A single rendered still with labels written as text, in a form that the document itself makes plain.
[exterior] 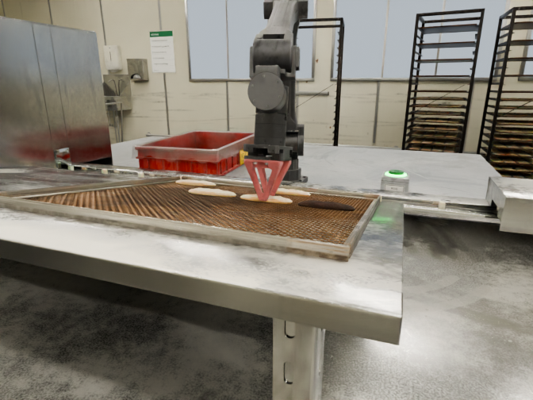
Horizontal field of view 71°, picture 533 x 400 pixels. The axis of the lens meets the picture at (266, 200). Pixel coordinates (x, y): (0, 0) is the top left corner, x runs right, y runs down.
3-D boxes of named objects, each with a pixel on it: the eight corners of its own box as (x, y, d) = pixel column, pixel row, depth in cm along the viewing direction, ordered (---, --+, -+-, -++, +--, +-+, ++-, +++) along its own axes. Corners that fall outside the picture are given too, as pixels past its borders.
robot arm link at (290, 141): (297, 160, 123) (281, 160, 123) (298, 129, 120) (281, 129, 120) (297, 167, 114) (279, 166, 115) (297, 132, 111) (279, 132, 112)
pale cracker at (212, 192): (239, 195, 74) (239, 190, 74) (231, 198, 70) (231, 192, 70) (193, 191, 77) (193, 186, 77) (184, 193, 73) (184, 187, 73)
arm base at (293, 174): (308, 180, 125) (274, 177, 129) (308, 156, 122) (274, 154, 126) (301, 186, 117) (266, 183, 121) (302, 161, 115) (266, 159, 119)
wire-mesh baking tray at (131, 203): (380, 201, 81) (381, 194, 81) (348, 262, 35) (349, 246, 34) (182, 181, 98) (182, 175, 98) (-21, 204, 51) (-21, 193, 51)
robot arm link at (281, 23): (308, 15, 98) (266, 17, 99) (308, -9, 94) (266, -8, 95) (302, 78, 65) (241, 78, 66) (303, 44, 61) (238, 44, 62)
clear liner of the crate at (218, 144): (262, 154, 168) (262, 132, 165) (220, 179, 124) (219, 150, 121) (193, 150, 177) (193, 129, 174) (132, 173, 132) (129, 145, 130)
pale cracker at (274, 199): (294, 201, 70) (294, 196, 69) (289, 205, 66) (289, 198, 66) (244, 197, 72) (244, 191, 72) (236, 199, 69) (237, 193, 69)
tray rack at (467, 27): (458, 185, 436) (485, 17, 383) (456, 198, 386) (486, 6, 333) (404, 178, 463) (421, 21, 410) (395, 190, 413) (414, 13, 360)
